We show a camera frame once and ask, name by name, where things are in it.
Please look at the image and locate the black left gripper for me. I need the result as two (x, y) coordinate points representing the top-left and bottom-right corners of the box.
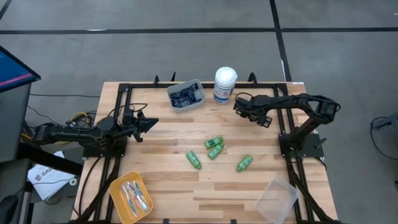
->
(119, 108), (159, 144)

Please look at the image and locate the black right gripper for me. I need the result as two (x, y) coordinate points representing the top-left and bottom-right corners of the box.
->
(233, 95), (266, 121)

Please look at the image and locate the white wipes canister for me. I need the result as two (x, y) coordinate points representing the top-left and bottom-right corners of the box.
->
(213, 66), (239, 105)

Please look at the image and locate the small green bottle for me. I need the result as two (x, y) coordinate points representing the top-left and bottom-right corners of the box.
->
(204, 136), (224, 150)
(207, 142), (224, 161)
(236, 154), (254, 172)
(185, 151), (202, 170)

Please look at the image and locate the grey plastic bin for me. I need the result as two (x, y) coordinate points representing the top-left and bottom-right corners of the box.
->
(166, 78), (206, 113)

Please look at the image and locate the plastic wrapped toothbrush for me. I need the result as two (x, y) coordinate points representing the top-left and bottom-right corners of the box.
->
(132, 180), (151, 210)
(120, 182), (138, 218)
(126, 182), (147, 212)

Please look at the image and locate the yellow plastic tray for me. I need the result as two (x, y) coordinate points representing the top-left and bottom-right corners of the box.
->
(108, 170), (154, 224)

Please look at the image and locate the clear plastic container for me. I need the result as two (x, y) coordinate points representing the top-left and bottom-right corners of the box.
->
(254, 177), (300, 224)

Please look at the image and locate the black stand beam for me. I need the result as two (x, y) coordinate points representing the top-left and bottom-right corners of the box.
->
(15, 142), (84, 176)

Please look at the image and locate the white paper bag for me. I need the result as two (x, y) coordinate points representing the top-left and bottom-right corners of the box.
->
(27, 151), (77, 202)

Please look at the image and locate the grey metal cabinet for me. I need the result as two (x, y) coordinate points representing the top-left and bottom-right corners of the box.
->
(0, 81), (32, 164)

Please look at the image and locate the blue screen monitor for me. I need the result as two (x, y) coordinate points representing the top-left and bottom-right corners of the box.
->
(0, 45), (42, 93)

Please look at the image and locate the grey metal object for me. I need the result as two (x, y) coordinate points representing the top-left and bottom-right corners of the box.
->
(371, 111), (398, 131)

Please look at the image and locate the black rounded object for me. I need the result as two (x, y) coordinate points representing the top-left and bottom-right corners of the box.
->
(0, 194), (20, 224)

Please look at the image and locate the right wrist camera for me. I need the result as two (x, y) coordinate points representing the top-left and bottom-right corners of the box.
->
(256, 115), (274, 129)

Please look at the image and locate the yellow cable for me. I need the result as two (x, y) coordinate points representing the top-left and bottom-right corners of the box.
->
(21, 111), (94, 146)

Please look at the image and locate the looped black cable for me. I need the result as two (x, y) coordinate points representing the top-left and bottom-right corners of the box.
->
(369, 116), (398, 161)

